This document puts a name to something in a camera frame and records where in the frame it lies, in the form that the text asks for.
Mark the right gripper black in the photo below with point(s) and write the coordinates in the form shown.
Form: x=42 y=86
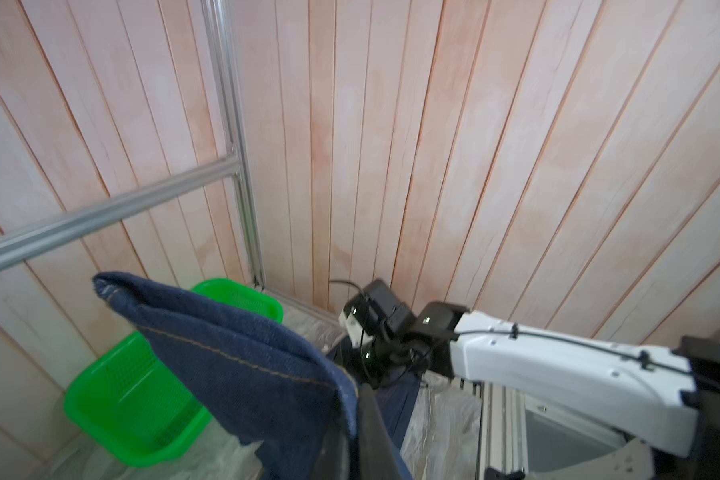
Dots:
x=382 y=362

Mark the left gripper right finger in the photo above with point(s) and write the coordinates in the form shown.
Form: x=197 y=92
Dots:
x=378 y=458

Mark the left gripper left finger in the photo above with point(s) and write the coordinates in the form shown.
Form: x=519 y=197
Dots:
x=337 y=450

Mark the dark blue denim trousers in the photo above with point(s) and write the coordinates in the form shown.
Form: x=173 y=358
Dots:
x=270 y=387

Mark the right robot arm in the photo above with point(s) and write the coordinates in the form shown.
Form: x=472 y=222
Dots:
x=669 y=398

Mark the green plastic basket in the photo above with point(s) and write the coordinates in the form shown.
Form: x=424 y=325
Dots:
x=128 y=400

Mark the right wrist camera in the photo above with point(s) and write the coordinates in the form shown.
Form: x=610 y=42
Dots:
x=375 y=306

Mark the aluminium frame right post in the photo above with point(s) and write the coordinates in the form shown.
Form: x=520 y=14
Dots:
x=217 y=15

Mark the aluminium frame back bar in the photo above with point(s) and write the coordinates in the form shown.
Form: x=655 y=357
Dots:
x=49 y=234

